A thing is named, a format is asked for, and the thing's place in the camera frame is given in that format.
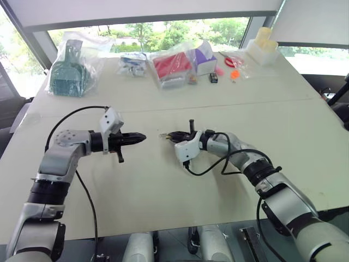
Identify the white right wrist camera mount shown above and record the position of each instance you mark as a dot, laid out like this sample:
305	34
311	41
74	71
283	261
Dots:
186	151

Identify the black metal bar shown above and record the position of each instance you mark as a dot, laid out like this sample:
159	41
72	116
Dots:
252	243

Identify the purple white box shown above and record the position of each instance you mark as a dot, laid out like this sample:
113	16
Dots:
204	58

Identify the cream cup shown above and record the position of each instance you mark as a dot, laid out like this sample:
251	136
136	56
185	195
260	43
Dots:
271	46
263	34

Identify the white roller blind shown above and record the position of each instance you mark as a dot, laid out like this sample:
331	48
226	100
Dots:
136	9
313	19

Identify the white plastic holder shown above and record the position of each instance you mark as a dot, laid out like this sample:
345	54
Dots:
261	56

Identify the bag with blue white items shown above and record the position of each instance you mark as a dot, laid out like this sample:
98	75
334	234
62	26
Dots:
132	64

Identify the black stand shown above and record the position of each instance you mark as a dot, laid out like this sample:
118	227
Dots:
339	95

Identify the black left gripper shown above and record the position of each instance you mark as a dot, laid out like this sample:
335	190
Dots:
115	142

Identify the silver rounded robot shape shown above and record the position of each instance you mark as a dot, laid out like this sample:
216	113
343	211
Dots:
215	243
140	247

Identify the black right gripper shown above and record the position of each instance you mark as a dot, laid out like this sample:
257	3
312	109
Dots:
192	127

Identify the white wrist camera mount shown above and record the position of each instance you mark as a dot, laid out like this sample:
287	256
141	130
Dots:
186	151
110	121

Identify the pink small item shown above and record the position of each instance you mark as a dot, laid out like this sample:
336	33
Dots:
220	71

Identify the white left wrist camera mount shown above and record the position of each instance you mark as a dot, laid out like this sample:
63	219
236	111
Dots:
110	121

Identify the black narrow bracket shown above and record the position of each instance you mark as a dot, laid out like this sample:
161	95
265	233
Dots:
193	240

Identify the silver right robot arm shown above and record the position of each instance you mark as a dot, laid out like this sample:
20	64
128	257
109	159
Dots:
286	196

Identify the small colourful block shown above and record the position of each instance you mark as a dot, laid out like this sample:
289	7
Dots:
192	80

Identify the large clear plastic bag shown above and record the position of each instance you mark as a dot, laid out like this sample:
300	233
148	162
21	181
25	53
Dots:
103	46

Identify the green dustpan set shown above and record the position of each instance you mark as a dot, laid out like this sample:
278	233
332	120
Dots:
69	76

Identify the small black box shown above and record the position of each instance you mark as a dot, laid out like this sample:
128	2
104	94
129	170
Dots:
214	77

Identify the orange small item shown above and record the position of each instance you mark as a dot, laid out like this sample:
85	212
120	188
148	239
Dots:
234	74

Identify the bag with red item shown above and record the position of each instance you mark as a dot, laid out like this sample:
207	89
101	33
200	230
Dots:
170	64

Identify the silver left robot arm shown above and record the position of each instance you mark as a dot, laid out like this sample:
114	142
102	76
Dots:
54	161

